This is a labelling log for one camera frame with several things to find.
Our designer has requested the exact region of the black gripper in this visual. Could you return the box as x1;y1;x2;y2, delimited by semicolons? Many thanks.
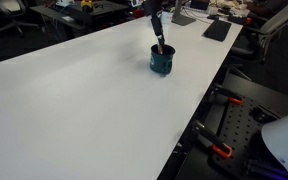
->
150;14;167;54

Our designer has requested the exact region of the dark teal mug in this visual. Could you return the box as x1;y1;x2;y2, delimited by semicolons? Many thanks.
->
149;43;177;76

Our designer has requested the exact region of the white robot base blue light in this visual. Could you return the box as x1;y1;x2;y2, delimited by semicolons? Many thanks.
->
261;107;288;180

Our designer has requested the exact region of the white mug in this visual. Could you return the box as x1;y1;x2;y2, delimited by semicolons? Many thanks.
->
162;11;174;25

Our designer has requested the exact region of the grey monitor stand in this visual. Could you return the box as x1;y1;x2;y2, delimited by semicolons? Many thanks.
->
171;0;197;27

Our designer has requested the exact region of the black computer mouse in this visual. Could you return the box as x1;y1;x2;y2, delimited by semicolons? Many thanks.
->
206;13;220;21

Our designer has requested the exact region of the black flat pad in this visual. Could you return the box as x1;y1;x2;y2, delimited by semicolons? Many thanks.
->
202;19;233;43

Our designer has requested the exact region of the black side desk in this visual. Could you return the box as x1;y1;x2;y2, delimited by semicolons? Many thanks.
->
28;0;132;39

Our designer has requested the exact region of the black box with red part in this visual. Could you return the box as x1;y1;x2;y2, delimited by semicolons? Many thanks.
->
227;13;253;26

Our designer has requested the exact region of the grey office chair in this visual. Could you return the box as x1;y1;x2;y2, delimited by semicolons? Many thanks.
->
230;0;288;64

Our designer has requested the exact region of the dark office chair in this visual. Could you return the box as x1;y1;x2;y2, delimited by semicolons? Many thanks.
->
0;0;40;36

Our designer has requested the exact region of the black clamp with orange handle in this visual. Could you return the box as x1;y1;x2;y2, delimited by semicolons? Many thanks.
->
191;119;234;159
210;84;244;106

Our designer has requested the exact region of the black bracket on board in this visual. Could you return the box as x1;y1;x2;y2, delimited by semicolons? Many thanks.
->
250;105;280;125

